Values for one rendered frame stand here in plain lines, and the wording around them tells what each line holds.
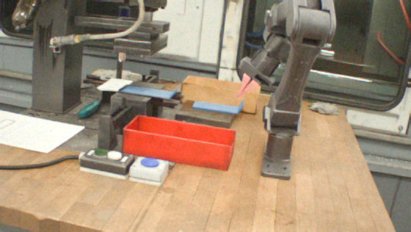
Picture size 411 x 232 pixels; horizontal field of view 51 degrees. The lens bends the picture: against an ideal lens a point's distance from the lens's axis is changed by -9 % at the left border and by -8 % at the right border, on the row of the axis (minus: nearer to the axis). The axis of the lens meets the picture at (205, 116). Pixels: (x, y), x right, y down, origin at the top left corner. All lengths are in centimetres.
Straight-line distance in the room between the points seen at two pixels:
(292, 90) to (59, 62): 65
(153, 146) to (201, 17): 91
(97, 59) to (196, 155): 107
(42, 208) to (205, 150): 40
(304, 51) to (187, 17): 98
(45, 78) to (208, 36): 77
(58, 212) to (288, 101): 56
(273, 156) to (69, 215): 52
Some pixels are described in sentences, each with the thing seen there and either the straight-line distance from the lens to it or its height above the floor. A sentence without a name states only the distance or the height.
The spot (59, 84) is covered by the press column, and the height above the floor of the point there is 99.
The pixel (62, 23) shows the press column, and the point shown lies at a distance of 131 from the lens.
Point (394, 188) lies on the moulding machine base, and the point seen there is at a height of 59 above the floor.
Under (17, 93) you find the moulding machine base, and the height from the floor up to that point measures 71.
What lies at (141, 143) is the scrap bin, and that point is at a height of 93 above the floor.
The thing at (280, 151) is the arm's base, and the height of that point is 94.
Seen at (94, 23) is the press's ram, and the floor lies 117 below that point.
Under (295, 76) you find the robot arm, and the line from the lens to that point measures 102.
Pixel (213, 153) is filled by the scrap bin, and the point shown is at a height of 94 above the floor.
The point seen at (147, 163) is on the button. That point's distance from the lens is 97.
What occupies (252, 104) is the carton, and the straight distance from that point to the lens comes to 151.
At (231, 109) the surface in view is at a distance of 145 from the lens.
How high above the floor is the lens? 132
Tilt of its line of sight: 17 degrees down
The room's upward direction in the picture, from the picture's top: 7 degrees clockwise
